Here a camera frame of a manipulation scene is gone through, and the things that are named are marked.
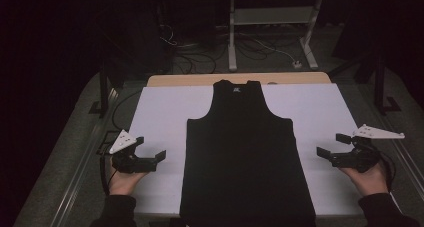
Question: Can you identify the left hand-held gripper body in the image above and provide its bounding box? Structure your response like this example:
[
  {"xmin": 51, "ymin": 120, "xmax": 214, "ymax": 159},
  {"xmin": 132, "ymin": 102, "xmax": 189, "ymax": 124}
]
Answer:
[{"xmin": 109, "ymin": 129, "xmax": 148, "ymax": 174}]

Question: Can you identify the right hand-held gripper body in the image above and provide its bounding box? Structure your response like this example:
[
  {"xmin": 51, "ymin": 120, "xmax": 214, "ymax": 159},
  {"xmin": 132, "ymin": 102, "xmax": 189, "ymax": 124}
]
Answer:
[{"xmin": 331, "ymin": 123, "xmax": 406, "ymax": 173}]

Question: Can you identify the black tank top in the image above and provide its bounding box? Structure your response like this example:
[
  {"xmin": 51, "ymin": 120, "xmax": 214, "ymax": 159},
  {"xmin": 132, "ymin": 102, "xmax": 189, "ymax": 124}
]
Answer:
[{"xmin": 179, "ymin": 79, "xmax": 317, "ymax": 227}]

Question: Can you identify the person's left hand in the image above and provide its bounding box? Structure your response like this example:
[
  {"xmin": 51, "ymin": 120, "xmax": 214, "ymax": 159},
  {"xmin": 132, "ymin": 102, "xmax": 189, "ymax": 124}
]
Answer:
[{"xmin": 108, "ymin": 156, "xmax": 149, "ymax": 196}]

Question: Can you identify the person's right hand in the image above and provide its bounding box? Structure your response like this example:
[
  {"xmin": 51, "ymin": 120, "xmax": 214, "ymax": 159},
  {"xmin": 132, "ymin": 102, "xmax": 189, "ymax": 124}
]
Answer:
[{"xmin": 339, "ymin": 161, "xmax": 389, "ymax": 197}]

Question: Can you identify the white board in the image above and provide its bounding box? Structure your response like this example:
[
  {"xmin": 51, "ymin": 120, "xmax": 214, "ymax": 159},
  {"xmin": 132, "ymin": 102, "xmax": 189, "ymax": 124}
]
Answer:
[{"xmin": 128, "ymin": 83, "xmax": 403, "ymax": 218}]

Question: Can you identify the black metal stand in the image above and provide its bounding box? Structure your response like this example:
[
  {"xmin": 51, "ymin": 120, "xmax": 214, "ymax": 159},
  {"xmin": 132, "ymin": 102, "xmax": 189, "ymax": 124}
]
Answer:
[
  {"xmin": 372, "ymin": 51, "xmax": 403, "ymax": 116},
  {"xmin": 88, "ymin": 62, "xmax": 117, "ymax": 119}
]

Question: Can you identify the left hand-held gripper cable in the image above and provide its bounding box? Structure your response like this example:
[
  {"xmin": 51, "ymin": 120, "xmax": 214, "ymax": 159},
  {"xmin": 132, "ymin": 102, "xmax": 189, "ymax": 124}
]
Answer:
[{"xmin": 99, "ymin": 149, "xmax": 118, "ymax": 196}]

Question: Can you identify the metal floor rail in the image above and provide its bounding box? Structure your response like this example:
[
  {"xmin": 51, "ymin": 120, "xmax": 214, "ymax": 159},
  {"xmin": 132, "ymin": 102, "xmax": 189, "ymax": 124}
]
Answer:
[
  {"xmin": 361, "ymin": 86, "xmax": 424, "ymax": 201},
  {"xmin": 49, "ymin": 86, "xmax": 119, "ymax": 227}
]

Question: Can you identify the thin black looped cable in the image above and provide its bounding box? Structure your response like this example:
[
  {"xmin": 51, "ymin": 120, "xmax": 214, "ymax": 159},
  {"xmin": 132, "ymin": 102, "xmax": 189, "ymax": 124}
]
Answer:
[{"xmin": 111, "ymin": 90, "xmax": 143, "ymax": 132}]

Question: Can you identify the white plug with cable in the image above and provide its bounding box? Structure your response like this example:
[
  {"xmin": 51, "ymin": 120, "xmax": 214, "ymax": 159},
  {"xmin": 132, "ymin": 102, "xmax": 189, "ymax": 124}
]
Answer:
[{"xmin": 253, "ymin": 36, "xmax": 303, "ymax": 70}]

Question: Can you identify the black cables bundle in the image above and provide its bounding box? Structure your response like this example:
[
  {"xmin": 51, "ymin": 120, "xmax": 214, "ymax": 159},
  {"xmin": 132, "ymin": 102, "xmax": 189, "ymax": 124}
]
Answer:
[{"xmin": 159, "ymin": 23, "xmax": 221, "ymax": 75}]

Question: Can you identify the grey metal desk frame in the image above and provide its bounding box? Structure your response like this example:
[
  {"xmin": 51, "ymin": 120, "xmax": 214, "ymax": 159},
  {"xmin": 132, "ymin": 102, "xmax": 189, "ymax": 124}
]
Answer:
[{"xmin": 228, "ymin": 0, "xmax": 324, "ymax": 72}]

